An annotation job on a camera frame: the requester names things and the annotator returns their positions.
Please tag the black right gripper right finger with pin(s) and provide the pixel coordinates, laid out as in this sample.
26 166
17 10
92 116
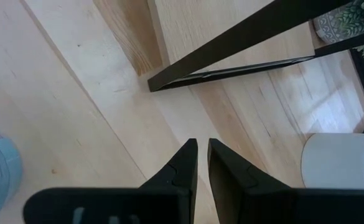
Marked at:
262 205

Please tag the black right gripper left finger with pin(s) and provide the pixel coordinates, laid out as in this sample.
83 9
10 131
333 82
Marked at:
138 205

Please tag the snake plant in white pot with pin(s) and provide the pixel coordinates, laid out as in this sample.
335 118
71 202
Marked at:
334 161

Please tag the green succulent in patterned pot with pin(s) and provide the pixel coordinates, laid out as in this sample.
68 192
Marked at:
349 18

